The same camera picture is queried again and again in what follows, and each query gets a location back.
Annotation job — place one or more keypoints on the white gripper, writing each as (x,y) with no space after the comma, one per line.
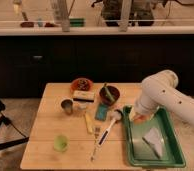
(133,114)

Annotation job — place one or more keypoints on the dark red bowl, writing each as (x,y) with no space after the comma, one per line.
(103,97)

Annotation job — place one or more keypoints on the wooden table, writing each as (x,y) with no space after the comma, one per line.
(52,121)

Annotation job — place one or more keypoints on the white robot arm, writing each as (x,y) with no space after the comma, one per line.
(160,90)

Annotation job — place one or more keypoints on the green plastic tray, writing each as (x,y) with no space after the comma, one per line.
(140,153)

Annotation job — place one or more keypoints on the green plastic cup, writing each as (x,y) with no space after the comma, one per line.
(60,143)

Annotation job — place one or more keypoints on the orange bowl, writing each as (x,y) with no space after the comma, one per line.
(81,84)

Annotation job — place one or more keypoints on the red orange apple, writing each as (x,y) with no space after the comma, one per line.
(141,118)

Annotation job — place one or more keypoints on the yellow banana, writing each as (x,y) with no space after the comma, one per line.
(89,123)

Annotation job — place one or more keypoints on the green vegetable in bowl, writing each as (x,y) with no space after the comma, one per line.
(109,95)

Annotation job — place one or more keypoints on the metal cup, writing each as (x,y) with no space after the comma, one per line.
(67,106)

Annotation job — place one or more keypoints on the green box on counter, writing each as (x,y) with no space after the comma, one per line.
(77,22)

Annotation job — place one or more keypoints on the silver fork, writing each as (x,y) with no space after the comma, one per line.
(96,135)

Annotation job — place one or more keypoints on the teal sponge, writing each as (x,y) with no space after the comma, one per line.
(101,112)

